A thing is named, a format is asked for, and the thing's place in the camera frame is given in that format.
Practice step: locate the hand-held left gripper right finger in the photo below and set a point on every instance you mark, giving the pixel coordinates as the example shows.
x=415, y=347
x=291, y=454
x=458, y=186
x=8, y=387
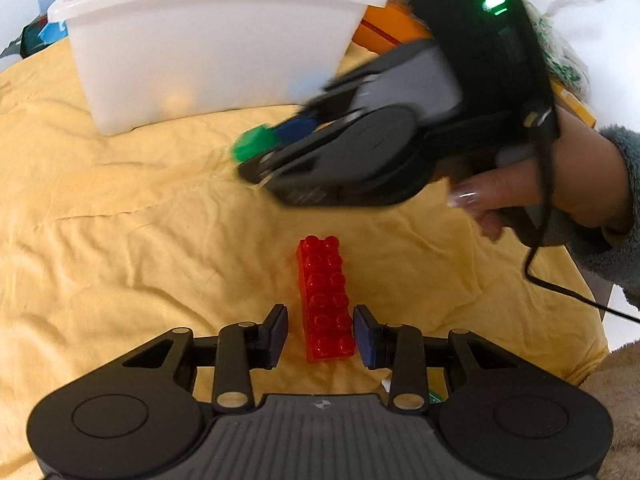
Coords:
x=364, y=335

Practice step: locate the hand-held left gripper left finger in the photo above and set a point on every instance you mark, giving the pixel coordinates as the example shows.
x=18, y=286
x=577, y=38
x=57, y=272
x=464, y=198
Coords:
x=277, y=335

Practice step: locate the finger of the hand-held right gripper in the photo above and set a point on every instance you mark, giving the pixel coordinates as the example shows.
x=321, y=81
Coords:
x=297, y=129
x=270, y=167

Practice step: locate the green building block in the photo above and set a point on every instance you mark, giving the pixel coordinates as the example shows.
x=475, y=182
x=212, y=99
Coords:
x=252, y=142

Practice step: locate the red translucent building block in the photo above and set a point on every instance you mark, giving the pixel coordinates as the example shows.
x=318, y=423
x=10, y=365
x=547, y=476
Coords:
x=325, y=300

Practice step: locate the white plastic bin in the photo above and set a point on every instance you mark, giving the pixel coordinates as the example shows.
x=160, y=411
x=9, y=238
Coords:
x=200, y=50

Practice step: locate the person's right forearm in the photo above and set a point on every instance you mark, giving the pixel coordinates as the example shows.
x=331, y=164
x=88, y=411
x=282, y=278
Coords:
x=625, y=260

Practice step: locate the person's right hand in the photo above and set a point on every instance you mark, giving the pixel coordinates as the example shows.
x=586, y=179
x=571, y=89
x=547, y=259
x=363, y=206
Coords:
x=585, y=180

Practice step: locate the clear bag green print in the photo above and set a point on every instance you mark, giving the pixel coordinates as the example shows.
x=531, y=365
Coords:
x=565, y=60

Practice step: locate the yellow box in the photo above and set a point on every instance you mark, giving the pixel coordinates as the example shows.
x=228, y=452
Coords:
x=575, y=105

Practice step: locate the yellow cloth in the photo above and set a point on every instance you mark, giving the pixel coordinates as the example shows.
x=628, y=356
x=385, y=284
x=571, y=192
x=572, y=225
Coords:
x=125, y=235

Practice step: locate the tan fuzzy clothing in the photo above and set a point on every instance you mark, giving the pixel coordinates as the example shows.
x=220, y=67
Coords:
x=615, y=410

